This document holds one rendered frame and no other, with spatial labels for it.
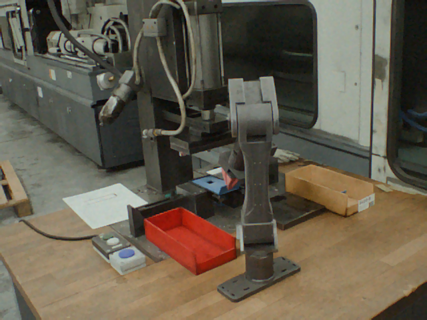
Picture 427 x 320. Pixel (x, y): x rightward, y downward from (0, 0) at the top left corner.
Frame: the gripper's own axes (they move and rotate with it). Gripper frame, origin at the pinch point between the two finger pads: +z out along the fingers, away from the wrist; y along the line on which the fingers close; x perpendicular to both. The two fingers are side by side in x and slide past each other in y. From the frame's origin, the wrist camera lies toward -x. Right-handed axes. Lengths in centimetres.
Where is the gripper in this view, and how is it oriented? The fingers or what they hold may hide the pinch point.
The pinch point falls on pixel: (229, 186)
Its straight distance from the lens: 137.5
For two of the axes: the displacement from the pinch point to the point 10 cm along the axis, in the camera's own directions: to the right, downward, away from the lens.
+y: -5.4, -6.6, 5.2
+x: -8.1, 2.2, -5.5
